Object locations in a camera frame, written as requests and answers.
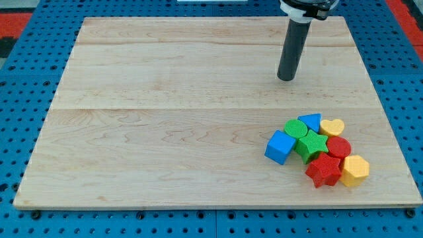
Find red cylinder block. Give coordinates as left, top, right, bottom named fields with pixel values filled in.
left=327, top=136, right=352, bottom=159

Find green cylinder block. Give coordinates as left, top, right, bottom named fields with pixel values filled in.
left=284, top=119, right=308, bottom=139

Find red star block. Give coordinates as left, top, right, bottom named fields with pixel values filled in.
left=305, top=152, right=342, bottom=188

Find green star block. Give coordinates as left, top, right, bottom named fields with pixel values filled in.
left=294, top=130, right=328, bottom=165

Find yellow hexagon block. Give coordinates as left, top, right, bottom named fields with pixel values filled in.
left=340, top=155, right=370, bottom=187

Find blue cube block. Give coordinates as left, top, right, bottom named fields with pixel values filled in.
left=264, top=130, right=296, bottom=165

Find blue triangle block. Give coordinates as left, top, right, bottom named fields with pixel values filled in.
left=297, top=113, right=322, bottom=133

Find yellow heart block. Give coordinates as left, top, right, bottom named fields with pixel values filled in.
left=319, top=119, right=345, bottom=137

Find wooden board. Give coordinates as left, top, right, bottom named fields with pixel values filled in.
left=13, top=17, right=422, bottom=211

